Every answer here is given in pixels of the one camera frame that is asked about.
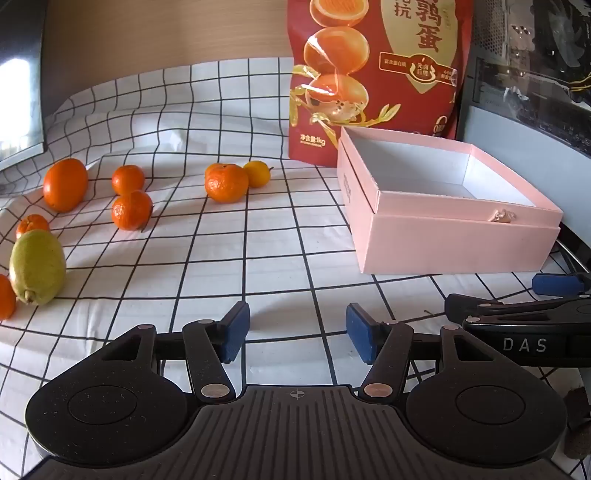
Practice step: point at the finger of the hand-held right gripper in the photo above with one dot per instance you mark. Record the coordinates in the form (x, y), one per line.
(554, 285)
(461, 307)

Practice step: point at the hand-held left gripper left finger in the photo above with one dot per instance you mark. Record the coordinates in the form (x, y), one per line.
(236, 330)

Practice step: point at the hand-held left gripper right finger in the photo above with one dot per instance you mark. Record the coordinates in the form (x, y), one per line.
(360, 334)

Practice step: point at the pink cardboard box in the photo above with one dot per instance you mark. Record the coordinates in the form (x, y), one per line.
(438, 240)

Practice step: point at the orange tangerine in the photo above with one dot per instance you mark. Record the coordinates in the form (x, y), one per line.
(226, 183)
(132, 211)
(128, 179)
(31, 225)
(5, 296)

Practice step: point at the small yellow-orange citrus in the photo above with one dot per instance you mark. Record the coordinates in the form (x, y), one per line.
(258, 174)

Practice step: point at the green pear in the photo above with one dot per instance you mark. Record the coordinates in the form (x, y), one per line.
(38, 266)

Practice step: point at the large smooth orange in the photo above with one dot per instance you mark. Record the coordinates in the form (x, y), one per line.
(65, 184)

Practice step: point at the white black-checked cloth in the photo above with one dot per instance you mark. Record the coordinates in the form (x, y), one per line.
(277, 240)

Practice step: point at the glass-sided computer case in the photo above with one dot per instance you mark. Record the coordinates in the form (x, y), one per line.
(531, 83)

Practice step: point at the red printed snack bag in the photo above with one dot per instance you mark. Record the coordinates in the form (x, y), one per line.
(415, 101)

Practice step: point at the black computer monitor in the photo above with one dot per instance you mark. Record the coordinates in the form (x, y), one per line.
(21, 92)

